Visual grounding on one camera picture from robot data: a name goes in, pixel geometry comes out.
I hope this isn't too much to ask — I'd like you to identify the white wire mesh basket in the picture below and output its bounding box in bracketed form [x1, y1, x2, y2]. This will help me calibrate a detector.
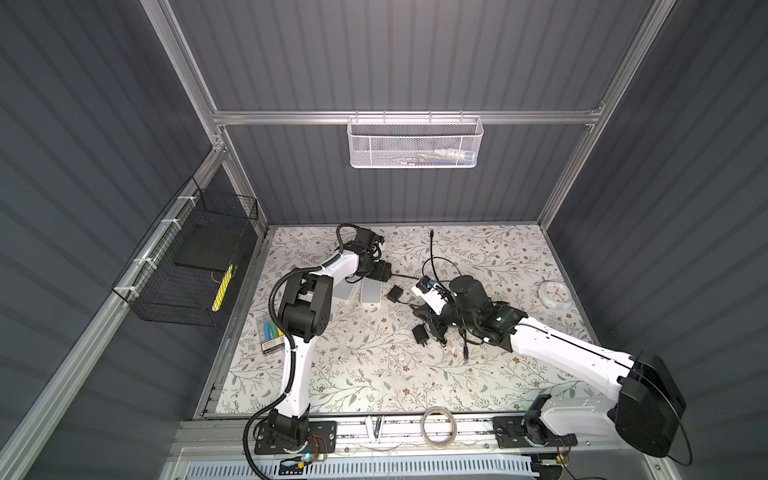
[346, 115, 484, 169]

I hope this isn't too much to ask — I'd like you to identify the black foam pad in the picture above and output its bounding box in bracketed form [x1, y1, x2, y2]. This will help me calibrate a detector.
[174, 224, 241, 273]

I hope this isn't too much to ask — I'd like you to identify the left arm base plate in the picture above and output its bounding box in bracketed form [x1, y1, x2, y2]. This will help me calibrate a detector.
[251, 420, 338, 455]

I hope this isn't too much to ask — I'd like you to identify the white round timer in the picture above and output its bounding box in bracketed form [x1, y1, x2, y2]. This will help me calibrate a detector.
[537, 280, 574, 310]

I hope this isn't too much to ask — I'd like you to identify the clear tape roll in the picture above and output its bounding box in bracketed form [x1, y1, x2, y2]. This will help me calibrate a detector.
[419, 406, 458, 449]

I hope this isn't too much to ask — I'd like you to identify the black wire basket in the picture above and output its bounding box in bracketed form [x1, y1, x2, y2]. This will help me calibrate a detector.
[113, 179, 260, 327]

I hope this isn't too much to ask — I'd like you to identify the pack of coloured markers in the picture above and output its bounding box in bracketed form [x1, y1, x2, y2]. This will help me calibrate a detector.
[260, 319, 284, 355]

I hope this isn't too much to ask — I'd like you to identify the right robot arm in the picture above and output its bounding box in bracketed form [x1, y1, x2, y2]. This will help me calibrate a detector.
[412, 275, 686, 458]

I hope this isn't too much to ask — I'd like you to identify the white network switch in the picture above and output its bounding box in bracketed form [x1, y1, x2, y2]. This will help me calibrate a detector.
[333, 280, 357, 301]
[360, 278, 383, 311]

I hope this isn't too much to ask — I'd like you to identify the black power adapter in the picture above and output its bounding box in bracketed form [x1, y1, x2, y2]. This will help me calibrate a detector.
[411, 324, 429, 346]
[386, 286, 404, 303]

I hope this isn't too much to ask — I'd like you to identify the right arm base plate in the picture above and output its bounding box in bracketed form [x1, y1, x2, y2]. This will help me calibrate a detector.
[492, 415, 578, 448]

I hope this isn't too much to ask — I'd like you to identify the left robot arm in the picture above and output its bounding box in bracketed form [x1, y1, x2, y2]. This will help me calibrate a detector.
[252, 223, 391, 445]

